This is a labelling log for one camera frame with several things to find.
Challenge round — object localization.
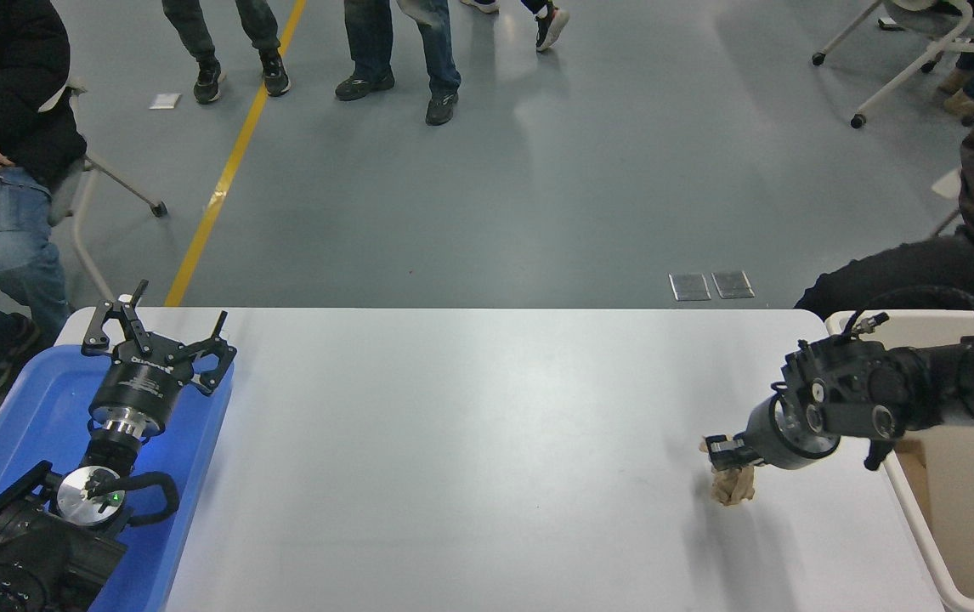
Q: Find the grey chair on castors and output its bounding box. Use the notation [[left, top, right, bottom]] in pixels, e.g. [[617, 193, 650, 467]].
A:
[[41, 75, 170, 303], [810, 0, 974, 129]]

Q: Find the large pale plastic bin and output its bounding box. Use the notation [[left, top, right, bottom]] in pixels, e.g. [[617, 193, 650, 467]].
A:
[[825, 309, 974, 612]]

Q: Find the white chair seat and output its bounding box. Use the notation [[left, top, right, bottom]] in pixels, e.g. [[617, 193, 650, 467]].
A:
[[930, 167, 965, 240]]

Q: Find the blue plastic tray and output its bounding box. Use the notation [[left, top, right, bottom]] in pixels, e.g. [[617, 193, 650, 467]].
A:
[[0, 344, 235, 612]]

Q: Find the walking person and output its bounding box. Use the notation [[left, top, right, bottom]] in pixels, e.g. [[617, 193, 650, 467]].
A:
[[460, 0, 571, 53]]

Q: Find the standing person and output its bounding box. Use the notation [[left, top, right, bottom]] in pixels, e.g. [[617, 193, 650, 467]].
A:
[[334, 0, 462, 127], [161, 0, 292, 105]]

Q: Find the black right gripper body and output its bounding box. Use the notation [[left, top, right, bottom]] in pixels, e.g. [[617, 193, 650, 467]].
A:
[[740, 394, 841, 472]]

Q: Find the silver floor plate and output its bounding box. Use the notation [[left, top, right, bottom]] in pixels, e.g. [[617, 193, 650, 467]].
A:
[[711, 271, 756, 301], [669, 274, 712, 303]]

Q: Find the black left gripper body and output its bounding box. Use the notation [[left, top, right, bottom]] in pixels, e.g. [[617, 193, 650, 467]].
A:
[[89, 334, 197, 428]]

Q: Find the tan paper ball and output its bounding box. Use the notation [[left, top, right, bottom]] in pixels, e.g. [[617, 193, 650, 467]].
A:
[[708, 463, 758, 508]]

